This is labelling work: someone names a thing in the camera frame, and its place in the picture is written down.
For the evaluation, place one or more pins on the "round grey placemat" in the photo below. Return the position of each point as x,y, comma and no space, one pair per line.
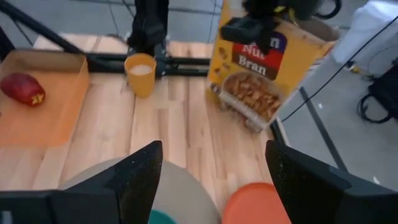
186,193

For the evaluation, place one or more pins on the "red bell pepper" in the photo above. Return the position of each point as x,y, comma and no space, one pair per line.
21,88

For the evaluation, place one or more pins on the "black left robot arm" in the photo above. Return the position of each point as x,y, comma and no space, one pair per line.
149,28

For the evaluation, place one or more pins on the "teal bowl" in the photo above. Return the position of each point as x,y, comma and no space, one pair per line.
161,219

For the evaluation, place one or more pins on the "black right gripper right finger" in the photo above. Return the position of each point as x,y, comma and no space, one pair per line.
304,186

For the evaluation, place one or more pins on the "orange plastic tray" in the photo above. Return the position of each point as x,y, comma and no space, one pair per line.
46,124

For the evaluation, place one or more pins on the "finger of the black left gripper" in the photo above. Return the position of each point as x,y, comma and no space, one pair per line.
245,31

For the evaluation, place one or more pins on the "yellow plastic cup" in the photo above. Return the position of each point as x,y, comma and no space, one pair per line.
141,84

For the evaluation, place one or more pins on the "orange plate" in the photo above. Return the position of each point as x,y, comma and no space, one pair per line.
252,205

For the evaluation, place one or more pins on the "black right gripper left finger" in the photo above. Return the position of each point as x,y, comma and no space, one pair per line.
133,183

